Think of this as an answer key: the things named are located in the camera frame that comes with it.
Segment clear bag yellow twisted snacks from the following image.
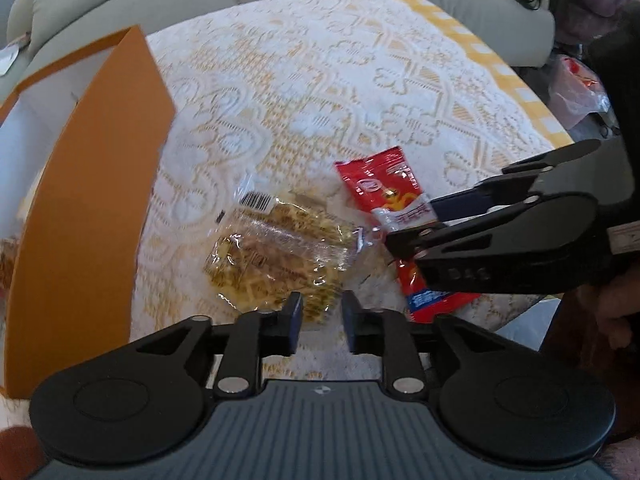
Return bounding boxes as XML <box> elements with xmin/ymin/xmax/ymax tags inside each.
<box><xmin>204</xmin><ymin>174</ymin><xmax>383</xmax><ymax>327</ymax></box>

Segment white papers on sofa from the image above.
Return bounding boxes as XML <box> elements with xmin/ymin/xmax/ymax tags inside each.
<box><xmin>0</xmin><ymin>32</ymin><xmax>30</xmax><ymax>77</ymax></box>

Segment clear plastic bag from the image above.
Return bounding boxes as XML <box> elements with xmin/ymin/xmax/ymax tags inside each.
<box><xmin>548</xmin><ymin>55</ymin><xmax>610</xmax><ymax>130</ymax></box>

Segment white lace tablecloth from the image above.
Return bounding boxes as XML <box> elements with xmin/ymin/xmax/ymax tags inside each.
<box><xmin>0</xmin><ymin>0</ymin><xmax>576</xmax><ymax>480</ymax></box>

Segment orange cardboard box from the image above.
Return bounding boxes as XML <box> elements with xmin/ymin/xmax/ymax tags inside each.
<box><xmin>1</xmin><ymin>26</ymin><xmax>175</xmax><ymax>399</ymax></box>

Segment red spicy snack packet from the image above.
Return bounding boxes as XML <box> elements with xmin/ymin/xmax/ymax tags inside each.
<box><xmin>334</xmin><ymin>146</ymin><xmax>478</xmax><ymax>323</ymax></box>

